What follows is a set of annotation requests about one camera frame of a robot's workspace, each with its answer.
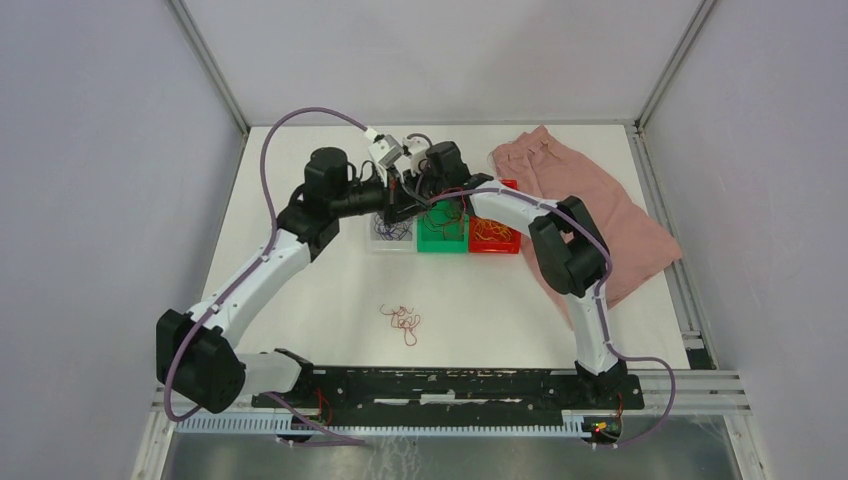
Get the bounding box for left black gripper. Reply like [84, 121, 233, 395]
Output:
[331, 161, 432, 229]

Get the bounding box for dark blue cables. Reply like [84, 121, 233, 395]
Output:
[372, 213, 413, 242]

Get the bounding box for red cables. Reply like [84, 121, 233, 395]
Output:
[422, 188, 469, 242]

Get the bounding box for yellow cable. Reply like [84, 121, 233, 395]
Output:
[471, 219, 514, 245]

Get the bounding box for coloured cable pile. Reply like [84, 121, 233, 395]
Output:
[378, 303, 424, 348]

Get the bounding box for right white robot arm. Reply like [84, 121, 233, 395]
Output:
[402, 134, 627, 408]

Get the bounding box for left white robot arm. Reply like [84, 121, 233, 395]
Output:
[155, 138, 430, 422]

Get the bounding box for clear plastic bin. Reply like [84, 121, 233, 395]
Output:
[365, 214, 417, 253]

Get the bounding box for green plastic bin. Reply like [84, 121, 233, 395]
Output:
[417, 200, 469, 254]

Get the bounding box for red plastic bin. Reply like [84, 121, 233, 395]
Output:
[468, 214, 521, 255]

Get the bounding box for pink cloth shorts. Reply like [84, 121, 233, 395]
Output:
[487, 126, 683, 310]

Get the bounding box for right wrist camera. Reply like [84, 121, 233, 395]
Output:
[402, 133, 433, 174]

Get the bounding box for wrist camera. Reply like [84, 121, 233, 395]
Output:
[368, 134, 404, 180]
[402, 133, 433, 174]

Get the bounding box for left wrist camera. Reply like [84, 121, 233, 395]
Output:
[368, 134, 404, 180]

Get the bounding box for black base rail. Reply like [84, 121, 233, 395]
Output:
[281, 366, 645, 427]

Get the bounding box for white slotted cable duct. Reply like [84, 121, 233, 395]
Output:
[173, 411, 624, 439]

